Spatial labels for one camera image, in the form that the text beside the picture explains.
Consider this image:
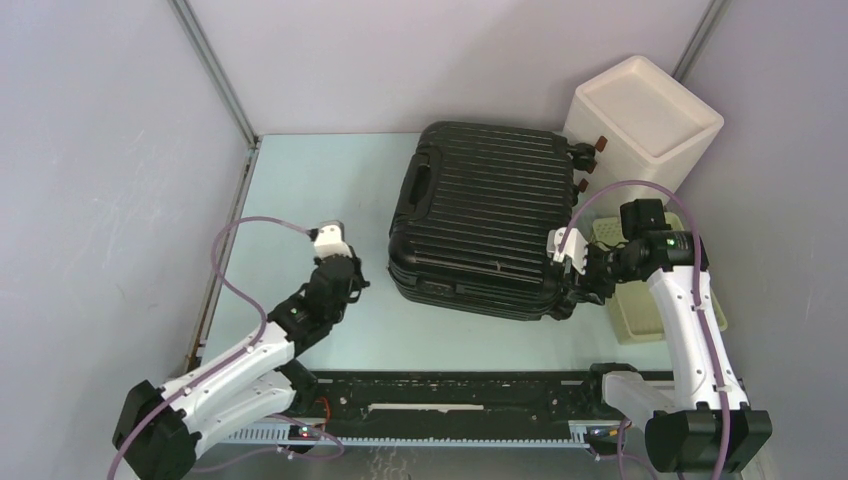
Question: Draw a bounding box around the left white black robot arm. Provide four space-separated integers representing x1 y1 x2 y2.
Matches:
107 255 369 479

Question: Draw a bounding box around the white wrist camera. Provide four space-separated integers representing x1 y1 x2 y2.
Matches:
546 227 588 275
309 220 353 260

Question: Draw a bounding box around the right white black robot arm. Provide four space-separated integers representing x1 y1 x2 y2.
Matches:
547 199 773 474

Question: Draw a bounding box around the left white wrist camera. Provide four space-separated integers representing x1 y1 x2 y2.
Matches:
309 220 353 260

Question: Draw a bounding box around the pale yellow perforated basket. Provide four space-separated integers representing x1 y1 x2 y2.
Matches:
591 213 726 344

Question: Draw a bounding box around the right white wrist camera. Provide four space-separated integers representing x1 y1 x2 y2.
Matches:
546 227 588 275

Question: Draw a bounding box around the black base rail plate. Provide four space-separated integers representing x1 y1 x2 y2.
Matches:
284 369 664 446

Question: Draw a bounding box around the black ribbed hard-shell suitcase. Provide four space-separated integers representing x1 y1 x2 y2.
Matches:
388 121 596 321

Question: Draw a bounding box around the white stacked drawer unit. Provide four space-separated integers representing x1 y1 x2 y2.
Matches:
563 55 724 199

